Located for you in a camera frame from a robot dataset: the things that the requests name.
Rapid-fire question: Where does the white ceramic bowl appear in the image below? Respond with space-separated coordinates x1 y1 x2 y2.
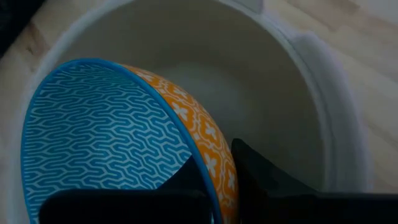
6 0 374 224

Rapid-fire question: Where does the orange and blue patterned bowl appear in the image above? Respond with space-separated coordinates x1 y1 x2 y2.
20 57 239 224

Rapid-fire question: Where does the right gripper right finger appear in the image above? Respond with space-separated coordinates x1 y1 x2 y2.
231 138 321 224

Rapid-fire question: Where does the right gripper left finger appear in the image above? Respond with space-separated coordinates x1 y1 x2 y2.
157 154 213 224

